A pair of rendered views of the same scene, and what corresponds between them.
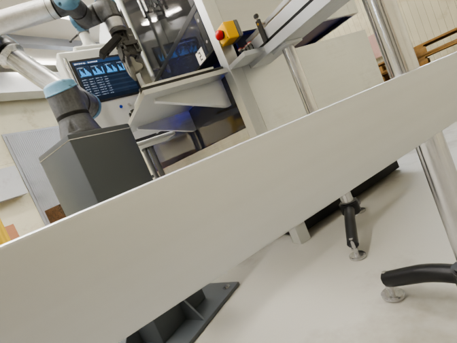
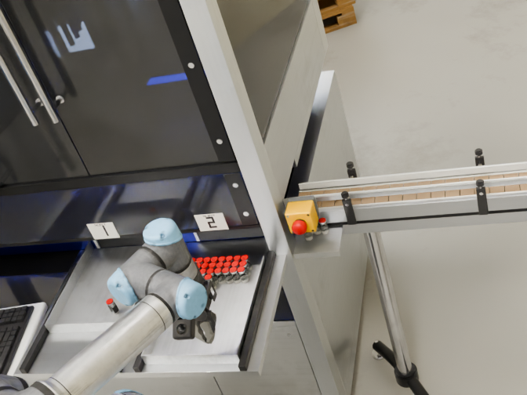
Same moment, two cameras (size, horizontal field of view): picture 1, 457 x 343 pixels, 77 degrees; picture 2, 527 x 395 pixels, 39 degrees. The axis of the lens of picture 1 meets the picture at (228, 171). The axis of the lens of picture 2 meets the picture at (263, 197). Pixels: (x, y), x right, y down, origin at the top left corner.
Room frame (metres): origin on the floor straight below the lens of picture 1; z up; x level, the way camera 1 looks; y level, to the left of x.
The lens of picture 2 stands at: (0.12, 0.86, 2.24)
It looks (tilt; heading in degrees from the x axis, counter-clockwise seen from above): 36 degrees down; 319
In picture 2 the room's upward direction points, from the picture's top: 19 degrees counter-clockwise
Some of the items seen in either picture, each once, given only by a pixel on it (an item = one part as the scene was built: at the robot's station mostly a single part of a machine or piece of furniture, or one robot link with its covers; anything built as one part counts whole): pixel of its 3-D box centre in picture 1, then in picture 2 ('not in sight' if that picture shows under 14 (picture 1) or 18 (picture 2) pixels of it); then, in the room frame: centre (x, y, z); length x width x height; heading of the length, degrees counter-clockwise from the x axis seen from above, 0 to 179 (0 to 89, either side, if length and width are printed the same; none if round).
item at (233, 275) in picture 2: not in sight; (216, 276); (1.42, -0.01, 0.91); 0.18 x 0.02 x 0.05; 26
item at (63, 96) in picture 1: (66, 99); not in sight; (1.12, 0.46, 0.96); 0.13 x 0.12 x 0.14; 0
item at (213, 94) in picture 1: (194, 103); not in sight; (1.32, 0.02, 0.80); 0.34 x 0.03 x 0.13; 116
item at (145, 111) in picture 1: (175, 104); (158, 304); (1.55, 0.12, 0.87); 0.70 x 0.48 x 0.02; 26
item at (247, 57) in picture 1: (249, 57); (320, 237); (1.26, -0.28, 0.87); 0.14 x 0.13 x 0.02; 116
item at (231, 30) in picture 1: (228, 33); (302, 215); (1.26, -0.23, 1.00); 0.08 x 0.07 x 0.07; 116
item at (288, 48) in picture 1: (320, 132); (390, 307); (1.19, -0.42, 0.46); 0.09 x 0.09 x 0.77; 26
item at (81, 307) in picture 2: not in sight; (109, 282); (1.73, 0.13, 0.90); 0.34 x 0.26 x 0.04; 116
